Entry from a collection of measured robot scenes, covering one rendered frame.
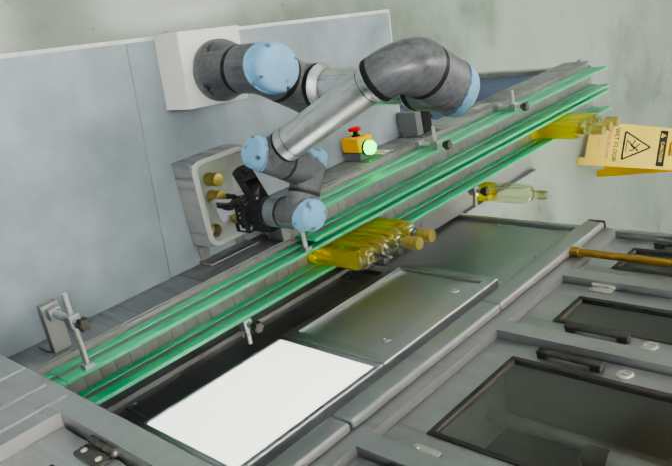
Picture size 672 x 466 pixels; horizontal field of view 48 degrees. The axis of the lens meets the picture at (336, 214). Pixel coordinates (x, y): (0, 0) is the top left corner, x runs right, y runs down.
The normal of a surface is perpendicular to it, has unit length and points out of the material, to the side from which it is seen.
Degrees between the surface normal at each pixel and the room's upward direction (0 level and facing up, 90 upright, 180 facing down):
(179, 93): 90
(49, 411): 90
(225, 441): 90
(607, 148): 77
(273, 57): 7
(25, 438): 0
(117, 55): 0
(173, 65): 90
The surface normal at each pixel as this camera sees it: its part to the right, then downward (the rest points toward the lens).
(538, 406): -0.19, -0.93
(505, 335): -0.68, 0.34
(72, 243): 0.71, 0.07
